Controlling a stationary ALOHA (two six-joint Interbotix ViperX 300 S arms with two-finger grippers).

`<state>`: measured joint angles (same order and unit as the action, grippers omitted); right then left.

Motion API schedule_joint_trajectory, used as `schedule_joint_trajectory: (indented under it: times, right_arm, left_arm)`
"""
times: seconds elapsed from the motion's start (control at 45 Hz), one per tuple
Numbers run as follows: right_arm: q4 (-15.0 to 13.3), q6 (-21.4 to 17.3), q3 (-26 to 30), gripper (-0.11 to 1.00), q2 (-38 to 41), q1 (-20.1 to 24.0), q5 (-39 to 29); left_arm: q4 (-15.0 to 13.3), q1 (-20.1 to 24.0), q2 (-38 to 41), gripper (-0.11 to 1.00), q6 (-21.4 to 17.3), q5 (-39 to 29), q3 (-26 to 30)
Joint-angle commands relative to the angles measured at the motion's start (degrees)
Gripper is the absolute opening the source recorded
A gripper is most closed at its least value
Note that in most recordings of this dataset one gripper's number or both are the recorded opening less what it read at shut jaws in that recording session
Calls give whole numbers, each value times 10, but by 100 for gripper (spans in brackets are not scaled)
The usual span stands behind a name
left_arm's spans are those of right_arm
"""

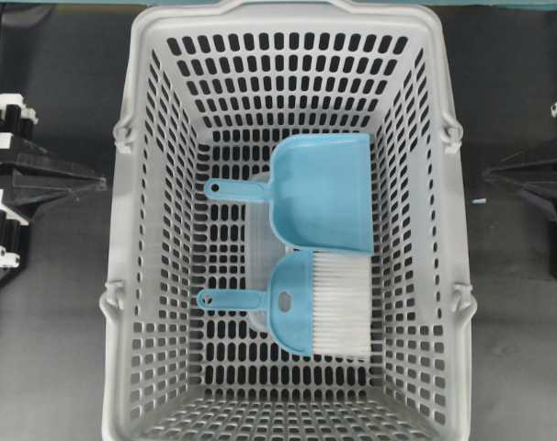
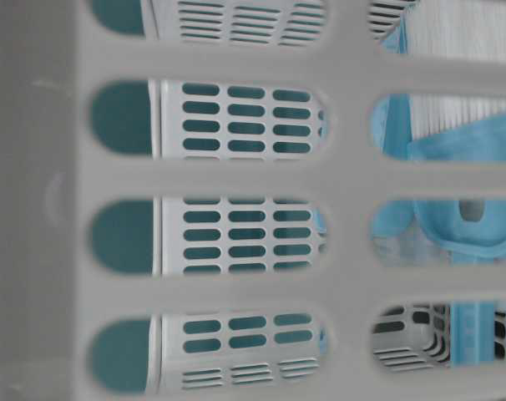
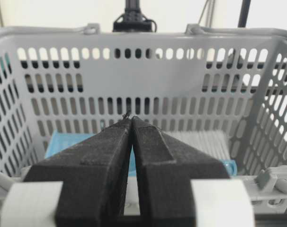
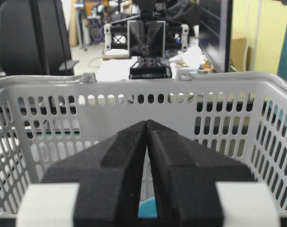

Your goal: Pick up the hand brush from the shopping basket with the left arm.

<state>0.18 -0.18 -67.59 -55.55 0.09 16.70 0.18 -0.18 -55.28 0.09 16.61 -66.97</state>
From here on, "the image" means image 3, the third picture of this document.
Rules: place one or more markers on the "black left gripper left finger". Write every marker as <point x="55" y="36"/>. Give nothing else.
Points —
<point x="79" y="187"/>

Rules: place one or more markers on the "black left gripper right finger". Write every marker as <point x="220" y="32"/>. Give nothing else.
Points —
<point x="180" y="186"/>

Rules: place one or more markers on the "blue hand brush white bristles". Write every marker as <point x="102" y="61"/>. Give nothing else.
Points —
<point x="214" y="143"/>

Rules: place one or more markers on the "grey plastic shopping basket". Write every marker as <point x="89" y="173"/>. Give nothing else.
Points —
<point x="77" y="83"/>

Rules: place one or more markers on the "black camera stand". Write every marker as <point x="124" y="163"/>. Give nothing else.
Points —
<point x="133" y="20"/>

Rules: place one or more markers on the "grey basket handle far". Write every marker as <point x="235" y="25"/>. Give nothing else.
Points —
<point x="94" y="28"/>

